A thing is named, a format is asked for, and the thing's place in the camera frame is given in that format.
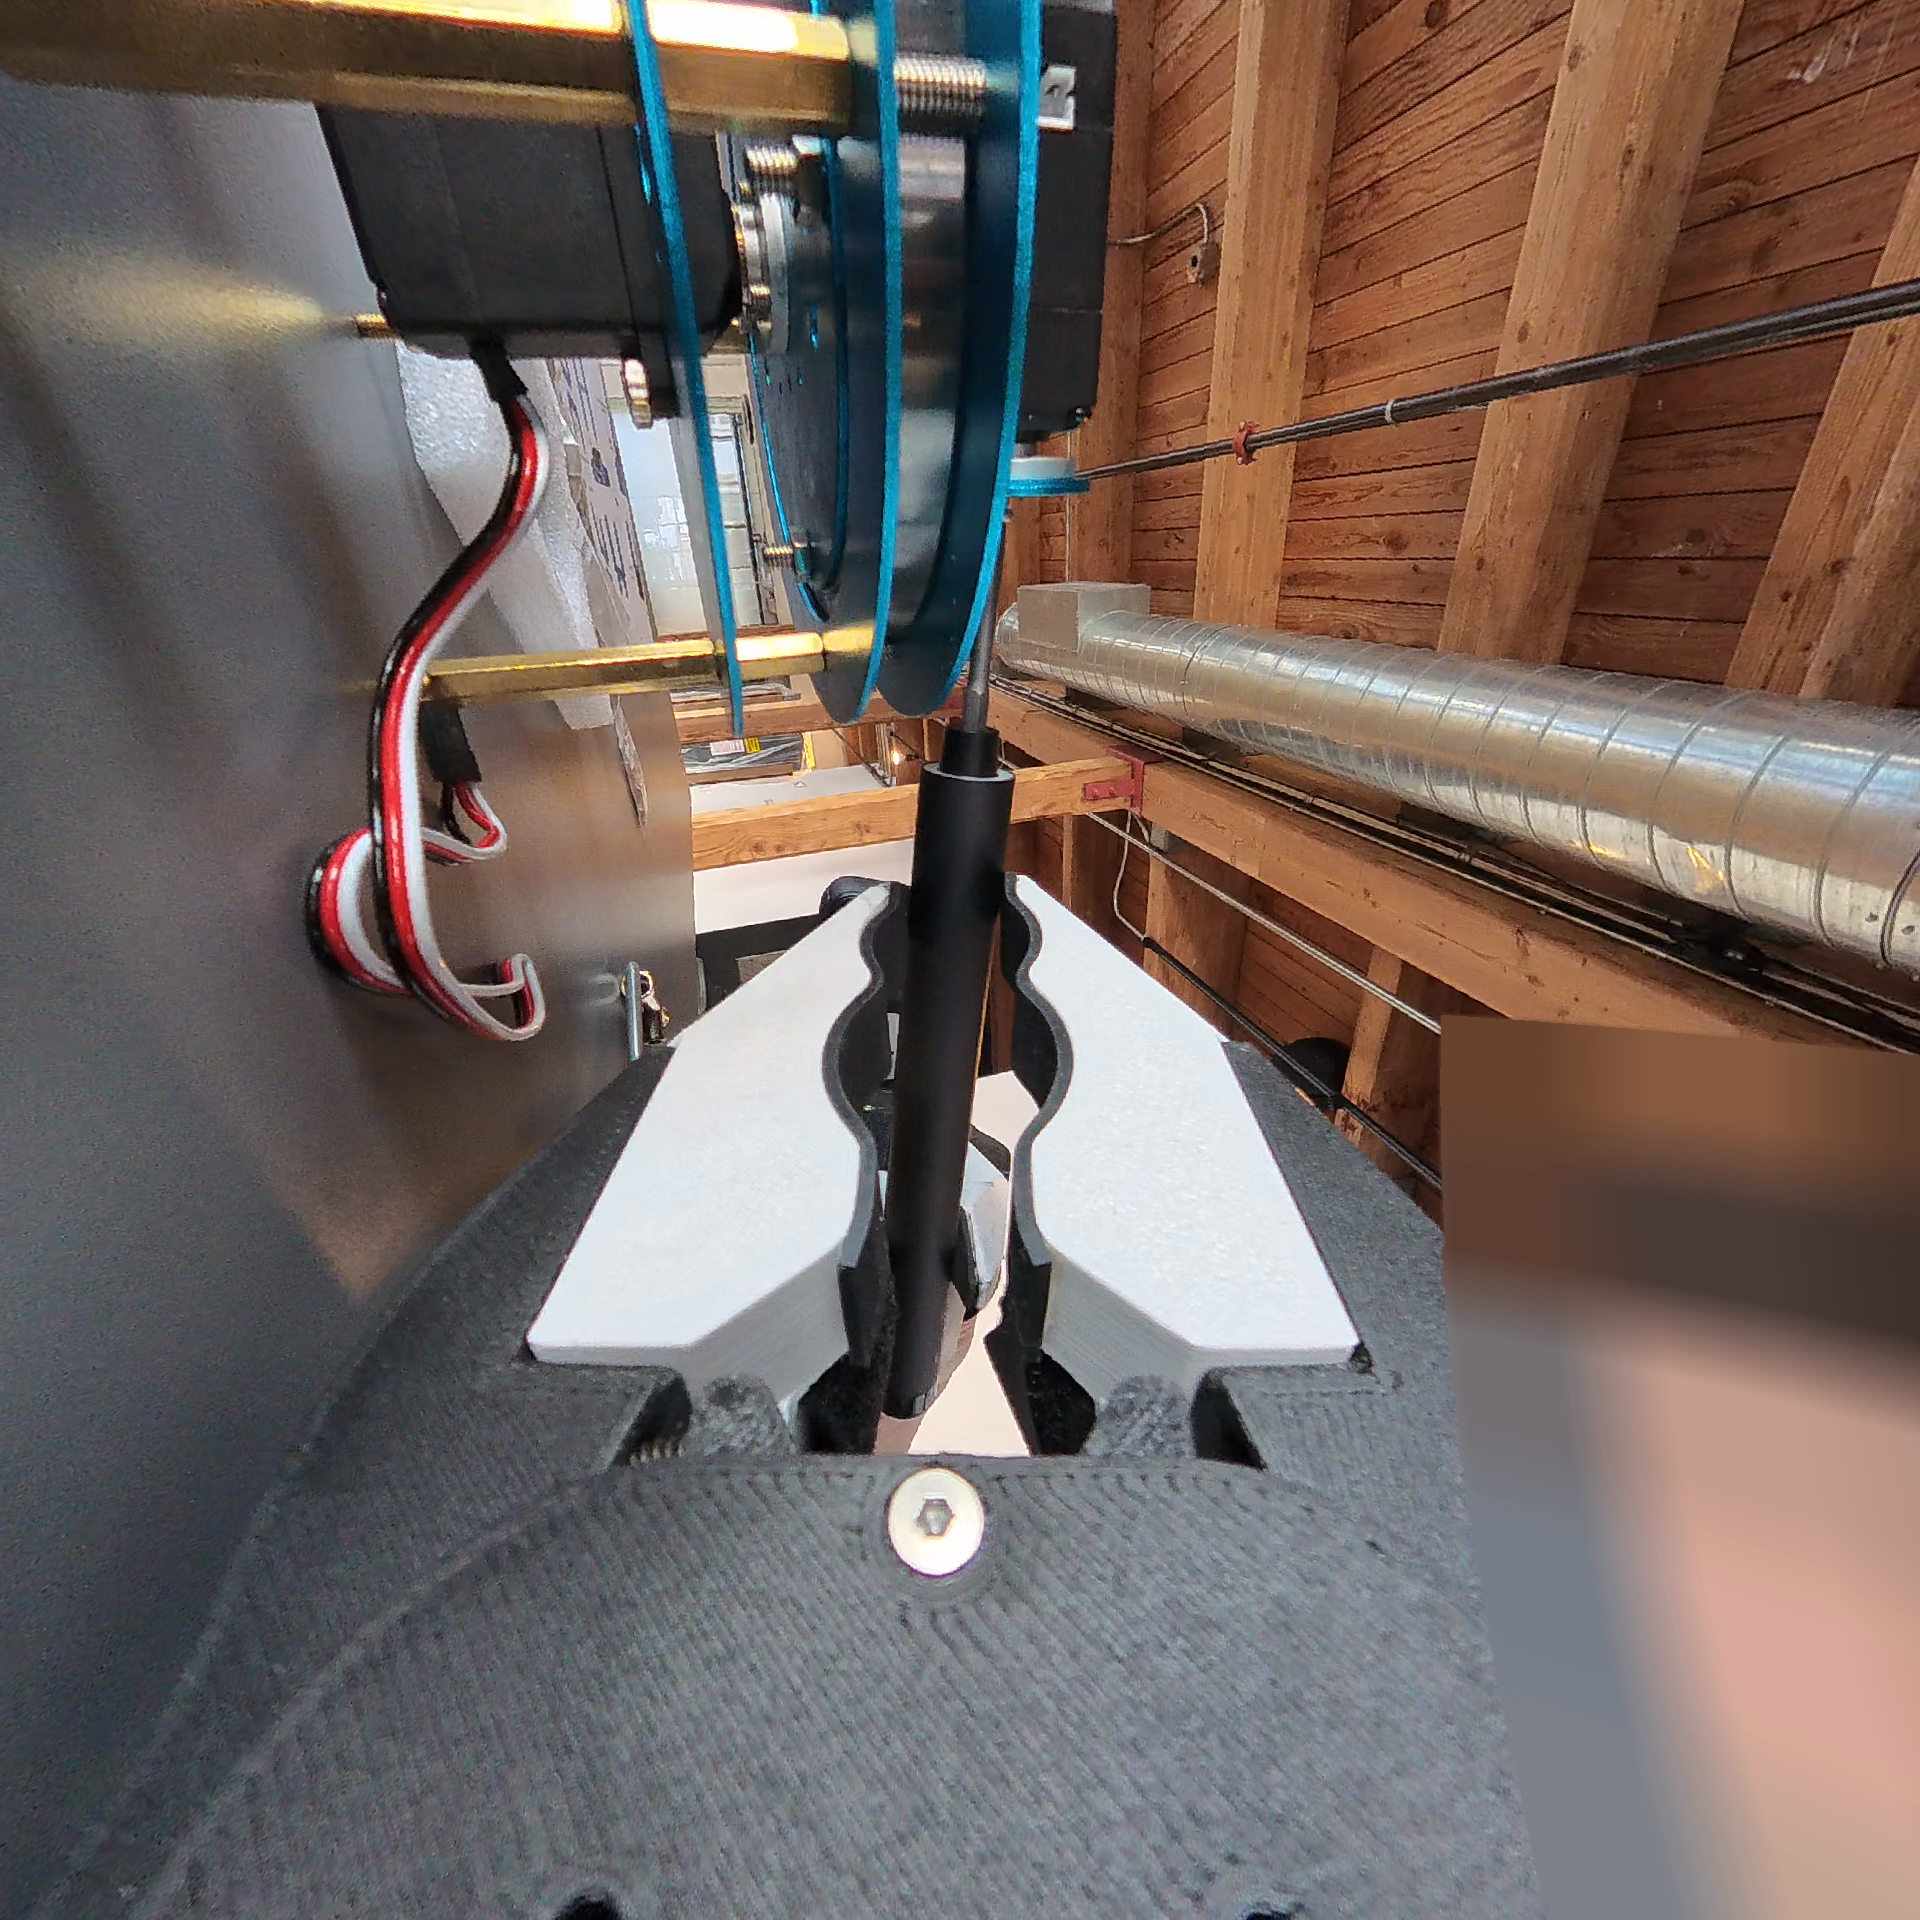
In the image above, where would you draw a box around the black screwdriver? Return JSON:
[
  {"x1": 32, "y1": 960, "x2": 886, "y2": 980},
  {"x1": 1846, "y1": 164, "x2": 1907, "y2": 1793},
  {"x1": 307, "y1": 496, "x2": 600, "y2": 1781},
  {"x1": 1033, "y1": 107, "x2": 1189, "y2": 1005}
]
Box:
[{"x1": 881, "y1": 609, "x2": 1017, "y2": 1422}]

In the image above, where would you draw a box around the grey metal panel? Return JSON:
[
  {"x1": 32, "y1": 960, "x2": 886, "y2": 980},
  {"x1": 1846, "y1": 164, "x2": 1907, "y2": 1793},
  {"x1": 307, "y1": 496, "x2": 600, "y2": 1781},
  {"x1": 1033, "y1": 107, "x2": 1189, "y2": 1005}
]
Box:
[{"x1": 0, "y1": 76, "x2": 702, "y2": 1920}]

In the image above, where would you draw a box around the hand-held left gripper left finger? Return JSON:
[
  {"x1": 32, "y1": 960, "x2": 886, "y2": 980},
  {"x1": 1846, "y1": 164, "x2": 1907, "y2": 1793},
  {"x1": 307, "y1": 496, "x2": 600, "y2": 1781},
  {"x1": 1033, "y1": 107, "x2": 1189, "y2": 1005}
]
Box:
[{"x1": 525, "y1": 882, "x2": 911, "y2": 1419}]

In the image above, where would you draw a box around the silver ventilation duct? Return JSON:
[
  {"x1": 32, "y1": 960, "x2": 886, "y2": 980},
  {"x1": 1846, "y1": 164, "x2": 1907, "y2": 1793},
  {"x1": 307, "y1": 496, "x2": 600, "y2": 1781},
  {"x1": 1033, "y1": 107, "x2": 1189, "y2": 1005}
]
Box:
[{"x1": 993, "y1": 584, "x2": 1920, "y2": 976}]

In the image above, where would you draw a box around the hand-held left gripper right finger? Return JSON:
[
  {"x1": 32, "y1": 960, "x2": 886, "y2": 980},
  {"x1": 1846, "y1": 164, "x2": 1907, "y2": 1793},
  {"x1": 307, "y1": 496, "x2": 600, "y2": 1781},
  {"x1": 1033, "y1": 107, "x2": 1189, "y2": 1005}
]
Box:
[{"x1": 993, "y1": 874, "x2": 1365, "y2": 1404}]

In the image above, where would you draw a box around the red white black servo cable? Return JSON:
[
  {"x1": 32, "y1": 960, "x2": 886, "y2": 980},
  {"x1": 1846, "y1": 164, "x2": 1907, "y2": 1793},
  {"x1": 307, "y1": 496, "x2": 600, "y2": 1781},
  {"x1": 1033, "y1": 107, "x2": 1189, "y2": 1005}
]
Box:
[{"x1": 305, "y1": 353, "x2": 551, "y2": 1048}]

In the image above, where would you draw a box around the long black ceiling pipe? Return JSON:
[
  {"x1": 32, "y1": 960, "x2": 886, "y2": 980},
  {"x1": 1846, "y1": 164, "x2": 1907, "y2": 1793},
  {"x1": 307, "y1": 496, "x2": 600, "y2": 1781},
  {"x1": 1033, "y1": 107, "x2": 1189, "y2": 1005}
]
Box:
[{"x1": 1078, "y1": 277, "x2": 1920, "y2": 484}]

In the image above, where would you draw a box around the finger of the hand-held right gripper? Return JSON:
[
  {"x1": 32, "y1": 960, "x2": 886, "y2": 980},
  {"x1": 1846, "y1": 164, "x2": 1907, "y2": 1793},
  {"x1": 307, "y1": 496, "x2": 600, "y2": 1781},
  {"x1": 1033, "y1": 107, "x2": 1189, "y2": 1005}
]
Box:
[{"x1": 947, "y1": 1132, "x2": 1017, "y2": 1309}]

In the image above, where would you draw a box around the black cable rail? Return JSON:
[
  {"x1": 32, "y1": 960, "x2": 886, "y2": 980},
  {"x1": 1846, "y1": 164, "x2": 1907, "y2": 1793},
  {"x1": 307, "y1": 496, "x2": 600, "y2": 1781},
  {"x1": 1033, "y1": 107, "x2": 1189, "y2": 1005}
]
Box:
[{"x1": 990, "y1": 674, "x2": 1920, "y2": 1052}]

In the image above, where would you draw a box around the blue hobby robot arm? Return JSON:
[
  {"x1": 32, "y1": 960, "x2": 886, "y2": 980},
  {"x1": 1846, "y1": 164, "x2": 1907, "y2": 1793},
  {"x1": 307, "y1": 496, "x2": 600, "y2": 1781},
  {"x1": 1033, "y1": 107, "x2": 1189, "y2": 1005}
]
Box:
[{"x1": 0, "y1": 0, "x2": 1122, "y2": 752}]

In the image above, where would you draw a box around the thin metal conduit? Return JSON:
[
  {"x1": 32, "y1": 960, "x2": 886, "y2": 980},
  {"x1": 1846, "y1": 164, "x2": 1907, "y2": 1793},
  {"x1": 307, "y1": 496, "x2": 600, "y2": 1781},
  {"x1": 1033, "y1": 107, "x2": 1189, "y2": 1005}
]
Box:
[{"x1": 1088, "y1": 810, "x2": 1445, "y2": 1041}]

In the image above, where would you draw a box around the thin black pipe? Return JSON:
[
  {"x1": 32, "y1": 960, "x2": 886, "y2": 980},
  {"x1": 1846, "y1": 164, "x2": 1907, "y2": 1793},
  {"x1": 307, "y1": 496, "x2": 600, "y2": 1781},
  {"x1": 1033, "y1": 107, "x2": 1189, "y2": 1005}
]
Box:
[{"x1": 1141, "y1": 934, "x2": 1445, "y2": 1198}]

